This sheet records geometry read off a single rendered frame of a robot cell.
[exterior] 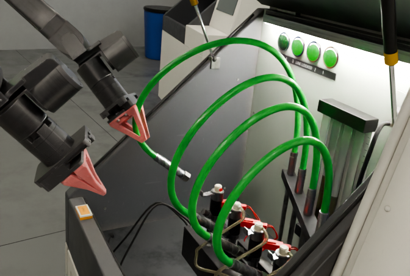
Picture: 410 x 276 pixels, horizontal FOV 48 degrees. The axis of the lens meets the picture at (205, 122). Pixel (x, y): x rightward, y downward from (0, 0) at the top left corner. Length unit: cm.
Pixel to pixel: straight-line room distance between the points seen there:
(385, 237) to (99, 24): 731
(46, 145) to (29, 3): 43
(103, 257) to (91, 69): 40
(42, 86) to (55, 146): 9
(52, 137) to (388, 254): 50
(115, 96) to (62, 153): 29
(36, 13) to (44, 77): 38
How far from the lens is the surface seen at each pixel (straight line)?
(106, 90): 98
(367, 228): 73
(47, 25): 102
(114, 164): 125
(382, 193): 71
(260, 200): 140
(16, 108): 70
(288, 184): 108
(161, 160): 102
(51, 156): 72
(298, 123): 107
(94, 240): 110
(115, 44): 99
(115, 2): 787
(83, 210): 118
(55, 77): 68
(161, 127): 126
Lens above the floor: 157
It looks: 20 degrees down
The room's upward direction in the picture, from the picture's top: 6 degrees clockwise
